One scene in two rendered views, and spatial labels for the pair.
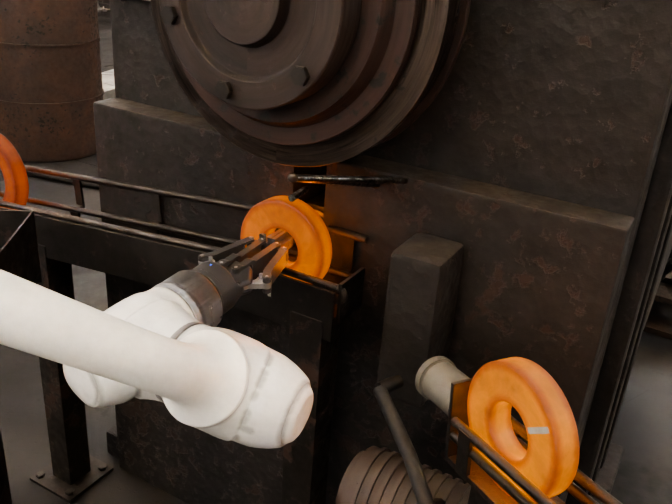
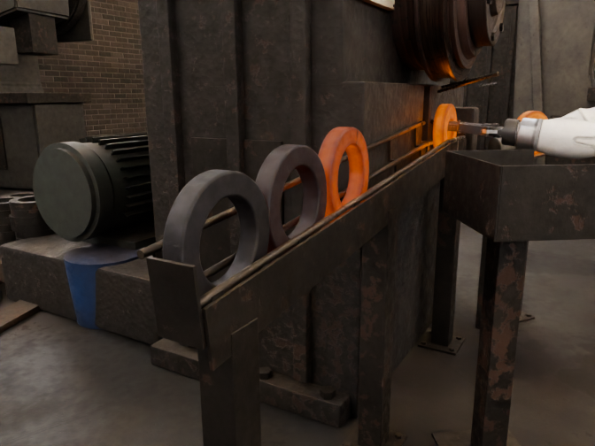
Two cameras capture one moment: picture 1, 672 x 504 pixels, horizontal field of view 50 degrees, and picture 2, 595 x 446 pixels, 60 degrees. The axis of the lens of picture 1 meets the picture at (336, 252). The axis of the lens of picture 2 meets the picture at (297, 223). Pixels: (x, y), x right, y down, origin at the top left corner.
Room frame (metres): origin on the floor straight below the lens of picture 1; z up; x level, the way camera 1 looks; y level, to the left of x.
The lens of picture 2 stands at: (1.42, 1.69, 0.84)
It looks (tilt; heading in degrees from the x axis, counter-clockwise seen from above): 14 degrees down; 272
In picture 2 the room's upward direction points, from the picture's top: straight up
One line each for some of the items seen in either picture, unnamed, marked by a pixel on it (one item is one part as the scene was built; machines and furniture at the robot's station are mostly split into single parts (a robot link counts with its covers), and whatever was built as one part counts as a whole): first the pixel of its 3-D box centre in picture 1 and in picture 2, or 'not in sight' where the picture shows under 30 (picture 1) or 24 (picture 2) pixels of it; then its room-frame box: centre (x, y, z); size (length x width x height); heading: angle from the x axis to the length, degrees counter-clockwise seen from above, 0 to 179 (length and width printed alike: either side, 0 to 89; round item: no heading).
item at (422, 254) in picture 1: (420, 318); (459, 142); (0.93, -0.13, 0.68); 0.11 x 0.08 x 0.24; 152
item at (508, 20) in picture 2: not in sight; (498, 90); (-0.48, -3.97, 0.88); 1.71 x 0.92 x 1.76; 62
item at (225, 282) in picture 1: (221, 282); (501, 131); (0.89, 0.16, 0.74); 0.09 x 0.08 x 0.07; 152
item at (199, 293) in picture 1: (186, 306); (528, 134); (0.82, 0.19, 0.73); 0.09 x 0.06 x 0.09; 62
